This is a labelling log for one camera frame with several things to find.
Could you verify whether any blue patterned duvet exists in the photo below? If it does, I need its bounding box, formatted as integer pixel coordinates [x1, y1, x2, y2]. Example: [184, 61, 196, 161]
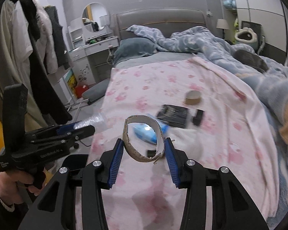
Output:
[127, 24, 288, 229]

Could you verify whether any clear plastic bottle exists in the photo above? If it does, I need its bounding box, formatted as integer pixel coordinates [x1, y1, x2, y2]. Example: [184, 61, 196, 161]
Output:
[74, 113, 107, 132]

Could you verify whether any pink floral blanket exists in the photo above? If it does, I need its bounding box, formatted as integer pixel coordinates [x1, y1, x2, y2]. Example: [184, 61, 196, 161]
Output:
[89, 57, 279, 229]

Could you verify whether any small black box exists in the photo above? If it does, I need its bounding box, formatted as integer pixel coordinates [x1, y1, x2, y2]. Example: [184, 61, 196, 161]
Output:
[192, 109, 204, 126]

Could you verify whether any red box on floor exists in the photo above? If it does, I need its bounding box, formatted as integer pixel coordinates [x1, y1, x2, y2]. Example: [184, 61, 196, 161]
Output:
[74, 85, 89, 99]

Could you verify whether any blue-grey pillow on bed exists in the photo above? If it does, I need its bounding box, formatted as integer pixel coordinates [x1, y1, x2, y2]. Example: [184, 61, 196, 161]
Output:
[114, 37, 158, 66]

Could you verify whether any grey padded headboard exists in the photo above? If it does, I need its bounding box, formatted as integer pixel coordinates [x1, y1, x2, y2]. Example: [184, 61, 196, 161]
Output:
[111, 7, 206, 40]

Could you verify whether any blue tissue packet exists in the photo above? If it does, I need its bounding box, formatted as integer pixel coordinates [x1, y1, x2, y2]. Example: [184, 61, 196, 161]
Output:
[132, 114, 169, 145]

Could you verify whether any yellow picture book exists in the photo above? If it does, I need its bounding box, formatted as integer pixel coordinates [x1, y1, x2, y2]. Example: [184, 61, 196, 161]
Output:
[63, 69, 77, 96]

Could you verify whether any bedside lamp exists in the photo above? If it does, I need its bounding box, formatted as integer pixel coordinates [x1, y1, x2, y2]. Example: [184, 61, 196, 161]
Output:
[216, 19, 230, 39]

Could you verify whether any white dressing table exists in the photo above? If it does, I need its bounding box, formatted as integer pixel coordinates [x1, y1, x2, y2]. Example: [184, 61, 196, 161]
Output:
[68, 18, 119, 86]

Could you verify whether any black flat package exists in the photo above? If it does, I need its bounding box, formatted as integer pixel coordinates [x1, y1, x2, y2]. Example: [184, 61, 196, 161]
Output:
[156, 104, 189, 128]

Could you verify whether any torn cardboard tape ring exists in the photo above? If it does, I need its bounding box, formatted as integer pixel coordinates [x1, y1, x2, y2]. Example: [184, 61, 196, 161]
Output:
[122, 115, 167, 165]

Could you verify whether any grey cushion on floor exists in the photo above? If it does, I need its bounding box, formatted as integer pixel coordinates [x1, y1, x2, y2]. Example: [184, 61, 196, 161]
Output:
[82, 79, 110, 103]

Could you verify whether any brown tape roll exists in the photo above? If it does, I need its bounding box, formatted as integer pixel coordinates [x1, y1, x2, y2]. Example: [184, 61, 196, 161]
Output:
[185, 90, 201, 105]

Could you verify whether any white clothes rack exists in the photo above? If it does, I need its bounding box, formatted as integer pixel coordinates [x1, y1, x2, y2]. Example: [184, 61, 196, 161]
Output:
[48, 66, 88, 122]

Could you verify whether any dark green hanging garment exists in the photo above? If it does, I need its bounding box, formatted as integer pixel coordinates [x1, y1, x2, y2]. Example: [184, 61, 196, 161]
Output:
[45, 6, 70, 70]

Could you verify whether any cream sculptural vase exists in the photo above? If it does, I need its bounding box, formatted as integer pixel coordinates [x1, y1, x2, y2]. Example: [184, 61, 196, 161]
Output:
[235, 27, 259, 51]

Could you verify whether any dark grey pillow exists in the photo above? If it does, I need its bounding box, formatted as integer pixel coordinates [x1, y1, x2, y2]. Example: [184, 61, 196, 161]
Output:
[233, 49, 269, 73]

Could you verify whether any beige hanging garment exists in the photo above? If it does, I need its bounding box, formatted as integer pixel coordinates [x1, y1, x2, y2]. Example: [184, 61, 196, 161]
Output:
[0, 0, 47, 130]

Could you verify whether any oval vanity mirror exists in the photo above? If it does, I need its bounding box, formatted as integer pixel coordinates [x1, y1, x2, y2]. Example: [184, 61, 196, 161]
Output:
[82, 3, 108, 32]

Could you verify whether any person's left hand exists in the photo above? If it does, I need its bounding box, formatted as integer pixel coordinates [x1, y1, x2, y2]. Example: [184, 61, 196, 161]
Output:
[0, 170, 46, 206]

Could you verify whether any white fluffy jacket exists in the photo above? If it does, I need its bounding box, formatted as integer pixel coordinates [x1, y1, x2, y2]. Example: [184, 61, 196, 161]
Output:
[33, 0, 59, 74]

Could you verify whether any black hanging coat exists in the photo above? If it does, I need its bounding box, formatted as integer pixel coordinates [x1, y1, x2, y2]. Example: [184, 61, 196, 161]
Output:
[10, 0, 72, 125]

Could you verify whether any white wardrobe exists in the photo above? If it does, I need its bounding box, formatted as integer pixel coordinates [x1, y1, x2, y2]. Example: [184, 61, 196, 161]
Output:
[221, 0, 288, 65]

